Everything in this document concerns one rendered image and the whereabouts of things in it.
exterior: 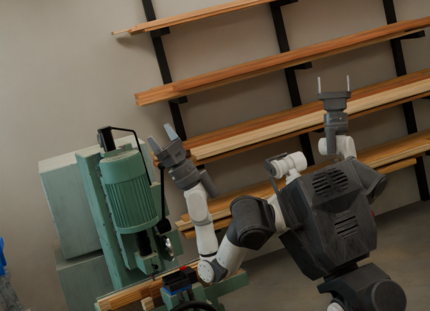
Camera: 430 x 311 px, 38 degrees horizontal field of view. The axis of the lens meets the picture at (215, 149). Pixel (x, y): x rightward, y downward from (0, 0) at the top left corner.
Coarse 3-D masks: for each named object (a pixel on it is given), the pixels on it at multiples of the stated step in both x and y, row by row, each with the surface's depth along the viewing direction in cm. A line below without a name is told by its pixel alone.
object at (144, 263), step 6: (138, 252) 272; (138, 258) 267; (144, 258) 263; (150, 258) 262; (156, 258) 263; (138, 264) 271; (144, 264) 261; (150, 264) 262; (144, 270) 264; (150, 270) 262; (156, 270) 263
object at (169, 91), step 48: (144, 0) 473; (240, 0) 455; (288, 0) 471; (384, 0) 531; (288, 48) 509; (336, 48) 469; (144, 96) 451; (384, 96) 492; (192, 144) 460; (240, 144) 454; (384, 144) 534; (240, 192) 497
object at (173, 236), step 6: (174, 228) 289; (162, 234) 285; (168, 234) 286; (174, 234) 287; (174, 240) 287; (162, 246) 285; (174, 246) 287; (180, 246) 288; (162, 252) 288; (174, 252) 287; (180, 252) 289
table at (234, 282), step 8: (240, 272) 268; (200, 280) 269; (224, 280) 263; (232, 280) 265; (240, 280) 266; (208, 288) 261; (216, 288) 262; (224, 288) 264; (232, 288) 265; (160, 296) 263; (208, 296) 261; (216, 296) 262; (128, 304) 263; (136, 304) 261; (160, 304) 255
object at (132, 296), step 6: (126, 294) 264; (132, 294) 264; (138, 294) 265; (108, 300) 262; (114, 300) 261; (120, 300) 262; (126, 300) 263; (132, 300) 264; (114, 306) 262; (120, 306) 263
